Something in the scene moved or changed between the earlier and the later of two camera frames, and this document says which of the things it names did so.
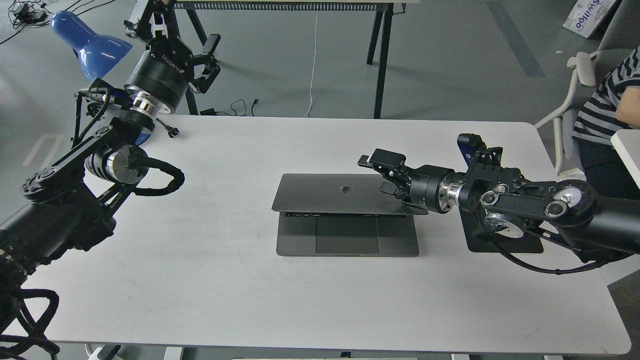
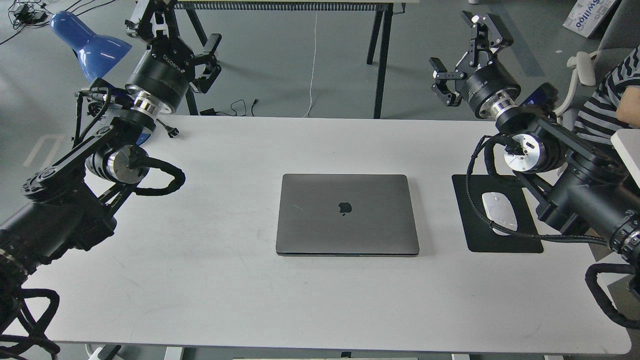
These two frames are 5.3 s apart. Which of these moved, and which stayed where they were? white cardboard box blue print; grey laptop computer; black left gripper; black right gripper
Moved: black right gripper
Stayed: white cardboard box blue print; black left gripper; grey laptop computer
